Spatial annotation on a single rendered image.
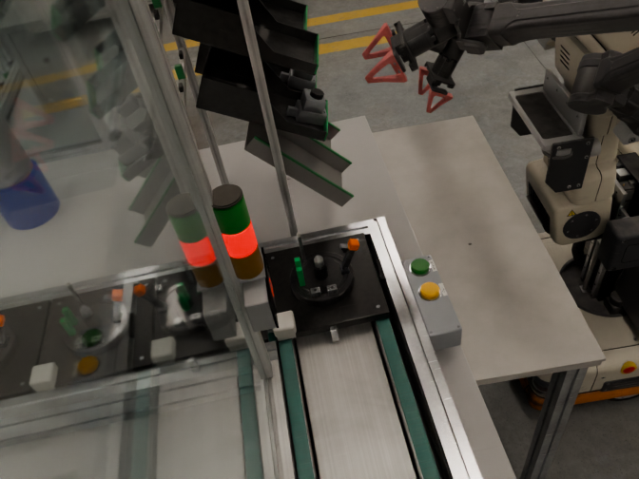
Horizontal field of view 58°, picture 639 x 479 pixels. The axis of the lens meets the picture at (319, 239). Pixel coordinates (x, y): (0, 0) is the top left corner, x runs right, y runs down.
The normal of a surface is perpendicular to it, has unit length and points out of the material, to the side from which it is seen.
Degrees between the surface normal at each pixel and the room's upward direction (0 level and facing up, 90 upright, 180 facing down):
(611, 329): 0
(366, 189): 0
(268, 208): 0
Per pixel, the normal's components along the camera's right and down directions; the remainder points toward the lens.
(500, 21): -0.72, -0.24
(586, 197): 0.11, 0.70
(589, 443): -0.12, -0.69
